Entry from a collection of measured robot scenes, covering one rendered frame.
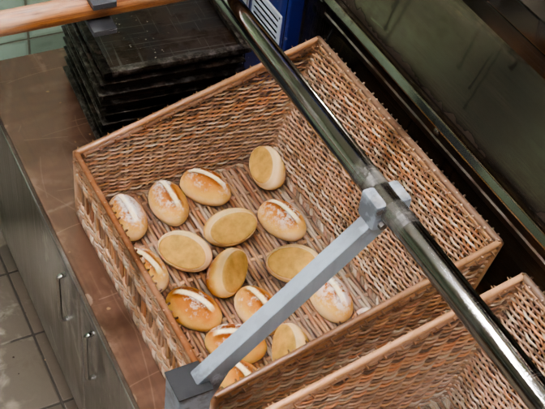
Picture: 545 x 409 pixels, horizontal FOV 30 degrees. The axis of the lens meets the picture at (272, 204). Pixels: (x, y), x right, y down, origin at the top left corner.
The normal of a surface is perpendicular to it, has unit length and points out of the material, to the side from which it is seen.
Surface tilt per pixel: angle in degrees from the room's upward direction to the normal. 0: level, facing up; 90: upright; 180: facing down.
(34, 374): 0
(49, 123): 0
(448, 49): 70
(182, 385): 0
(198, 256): 50
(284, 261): 41
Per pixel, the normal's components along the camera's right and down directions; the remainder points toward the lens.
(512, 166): -0.80, 0.00
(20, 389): 0.10, -0.70
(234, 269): 0.78, -0.21
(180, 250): -0.22, 0.03
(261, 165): -0.67, -0.33
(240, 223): 0.41, 0.08
